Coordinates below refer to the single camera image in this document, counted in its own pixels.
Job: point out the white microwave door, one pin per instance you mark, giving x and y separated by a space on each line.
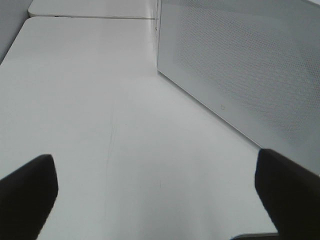
255 63

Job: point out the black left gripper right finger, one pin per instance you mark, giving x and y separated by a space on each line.
290 194

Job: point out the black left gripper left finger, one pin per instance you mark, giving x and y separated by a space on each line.
27 196

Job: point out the white microwave oven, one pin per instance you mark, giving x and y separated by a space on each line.
156 15

